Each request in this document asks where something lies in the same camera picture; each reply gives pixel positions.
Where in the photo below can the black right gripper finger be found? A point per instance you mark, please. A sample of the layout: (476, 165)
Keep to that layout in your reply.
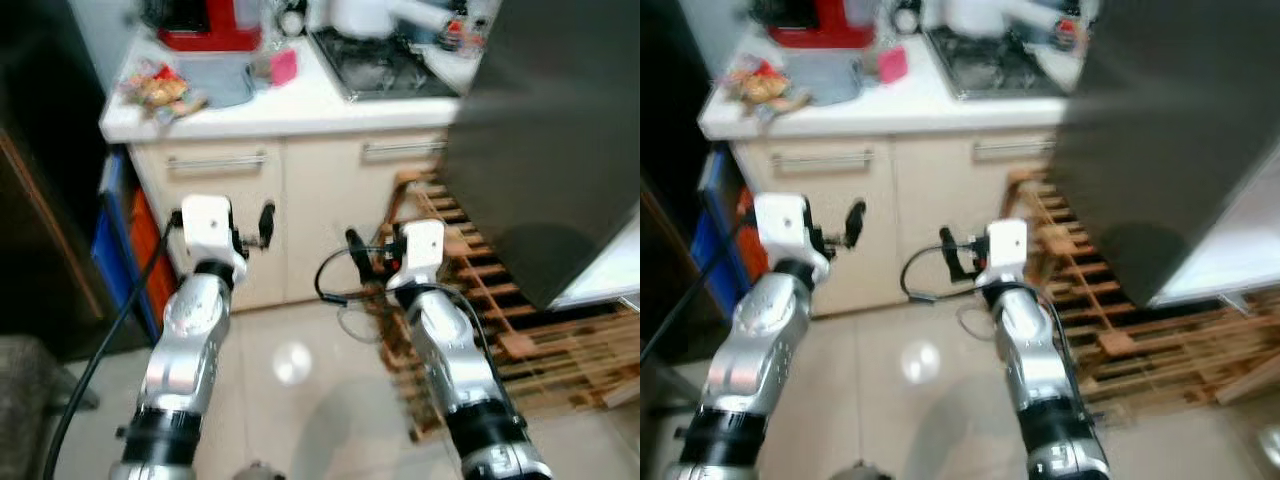
(357, 250)
(950, 250)

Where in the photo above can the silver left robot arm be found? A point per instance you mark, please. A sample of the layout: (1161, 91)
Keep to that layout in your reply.
(760, 330)
(190, 330)

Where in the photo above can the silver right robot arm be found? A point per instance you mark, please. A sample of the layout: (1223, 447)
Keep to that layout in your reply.
(1035, 360)
(455, 360)

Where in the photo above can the beige kitchen cabinet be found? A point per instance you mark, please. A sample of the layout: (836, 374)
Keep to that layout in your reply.
(310, 220)
(920, 220)

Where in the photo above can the blue plastic crate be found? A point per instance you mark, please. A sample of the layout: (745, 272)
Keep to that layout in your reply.
(115, 240)
(712, 235)

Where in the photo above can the pink sponge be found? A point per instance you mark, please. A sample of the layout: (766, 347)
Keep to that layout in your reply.
(893, 64)
(284, 66)

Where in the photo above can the colourful snack packets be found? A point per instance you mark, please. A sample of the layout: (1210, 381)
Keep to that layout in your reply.
(765, 86)
(160, 90)

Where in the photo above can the dark wooden door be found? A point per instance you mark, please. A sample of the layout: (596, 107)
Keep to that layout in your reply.
(45, 180)
(675, 180)

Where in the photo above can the black stove top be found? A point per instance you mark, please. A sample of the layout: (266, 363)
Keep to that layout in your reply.
(385, 70)
(1000, 68)

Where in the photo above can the wooden slat rack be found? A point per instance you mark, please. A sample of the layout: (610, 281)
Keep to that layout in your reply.
(1180, 340)
(560, 350)

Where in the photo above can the red kitchen appliance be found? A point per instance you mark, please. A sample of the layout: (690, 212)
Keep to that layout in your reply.
(822, 28)
(210, 30)

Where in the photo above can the grey robot foot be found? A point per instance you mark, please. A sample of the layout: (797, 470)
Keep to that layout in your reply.
(258, 472)
(860, 471)

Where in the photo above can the white pot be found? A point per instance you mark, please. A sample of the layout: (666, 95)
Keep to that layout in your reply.
(375, 15)
(985, 15)

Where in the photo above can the grey fabric stool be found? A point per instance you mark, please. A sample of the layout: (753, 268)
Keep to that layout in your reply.
(30, 410)

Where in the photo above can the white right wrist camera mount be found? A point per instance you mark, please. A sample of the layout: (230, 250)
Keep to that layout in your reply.
(1005, 248)
(420, 250)

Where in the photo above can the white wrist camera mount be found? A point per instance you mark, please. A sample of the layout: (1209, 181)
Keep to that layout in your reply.
(1005, 248)
(420, 250)
(208, 225)
(782, 225)

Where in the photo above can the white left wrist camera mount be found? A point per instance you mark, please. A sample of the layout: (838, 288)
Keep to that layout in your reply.
(208, 225)
(782, 225)

